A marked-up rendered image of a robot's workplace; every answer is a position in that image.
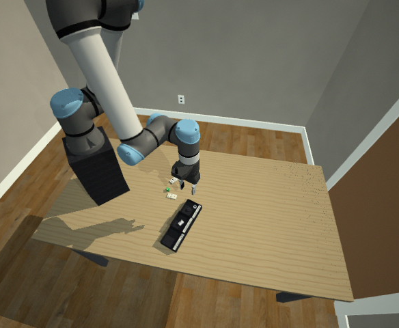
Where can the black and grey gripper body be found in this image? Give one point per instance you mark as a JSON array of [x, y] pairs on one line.
[[187, 169]]

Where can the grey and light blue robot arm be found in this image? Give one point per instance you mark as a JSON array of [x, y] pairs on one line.
[[97, 50]]

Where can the black storage bins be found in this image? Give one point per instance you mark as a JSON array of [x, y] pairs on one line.
[[175, 235]]

